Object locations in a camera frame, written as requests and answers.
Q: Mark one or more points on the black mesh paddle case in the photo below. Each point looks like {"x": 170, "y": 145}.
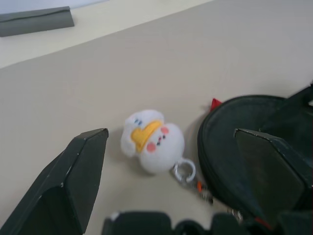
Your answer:
{"x": 216, "y": 142}

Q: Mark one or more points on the grey rectangular pouch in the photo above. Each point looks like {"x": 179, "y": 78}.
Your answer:
{"x": 36, "y": 23}

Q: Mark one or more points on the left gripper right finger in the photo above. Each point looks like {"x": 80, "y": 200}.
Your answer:
{"x": 274, "y": 176}

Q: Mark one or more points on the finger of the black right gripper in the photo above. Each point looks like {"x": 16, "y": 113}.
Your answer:
{"x": 297, "y": 117}

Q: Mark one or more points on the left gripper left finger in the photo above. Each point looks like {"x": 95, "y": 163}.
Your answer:
{"x": 58, "y": 186}

